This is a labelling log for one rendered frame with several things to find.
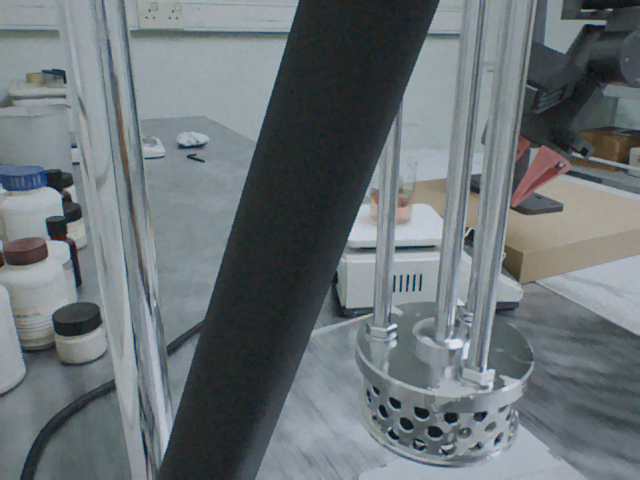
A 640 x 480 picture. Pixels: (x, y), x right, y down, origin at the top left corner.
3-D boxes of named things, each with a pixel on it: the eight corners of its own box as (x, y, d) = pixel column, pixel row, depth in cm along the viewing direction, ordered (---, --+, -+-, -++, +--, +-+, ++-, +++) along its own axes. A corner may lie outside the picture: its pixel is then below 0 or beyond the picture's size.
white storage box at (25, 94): (124, 121, 180) (118, 76, 175) (146, 140, 150) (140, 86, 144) (18, 128, 166) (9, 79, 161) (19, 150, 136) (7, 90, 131)
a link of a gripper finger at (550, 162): (517, 212, 59) (570, 136, 57) (467, 180, 63) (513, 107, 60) (536, 219, 65) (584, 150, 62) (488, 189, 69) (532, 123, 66)
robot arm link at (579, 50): (613, 103, 57) (656, 41, 55) (570, 75, 56) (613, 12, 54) (582, 97, 63) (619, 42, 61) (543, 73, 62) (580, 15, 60)
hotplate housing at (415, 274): (479, 264, 72) (486, 206, 69) (522, 311, 60) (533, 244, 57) (311, 270, 70) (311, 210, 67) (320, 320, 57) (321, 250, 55)
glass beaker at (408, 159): (360, 218, 63) (363, 148, 60) (405, 215, 64) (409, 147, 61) (374, 236, 57) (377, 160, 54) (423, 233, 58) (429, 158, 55)
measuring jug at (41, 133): (6, 182, 108) (-11, 104, 103) (76, 175, 114) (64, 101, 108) (3, 207, 93) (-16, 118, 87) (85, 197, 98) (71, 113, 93)
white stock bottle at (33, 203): (85, 266, 70) (68, 167, 65) (34, 287, 64) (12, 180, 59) (48, 255, 73) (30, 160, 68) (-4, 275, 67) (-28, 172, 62)
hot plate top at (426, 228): (428, 210, 68) (428, 203, 67) (459, 245, 56) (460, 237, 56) (332, 212, 66) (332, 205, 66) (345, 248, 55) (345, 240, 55)
